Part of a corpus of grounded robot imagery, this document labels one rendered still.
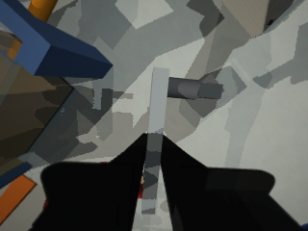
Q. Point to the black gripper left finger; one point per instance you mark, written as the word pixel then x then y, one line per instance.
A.
pixel 120 178

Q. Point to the clear-panelled guard cubby with blue frame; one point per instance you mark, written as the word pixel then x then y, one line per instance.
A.
pixel 34 94

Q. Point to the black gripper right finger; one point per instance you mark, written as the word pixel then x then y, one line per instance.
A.
pixel 187 183

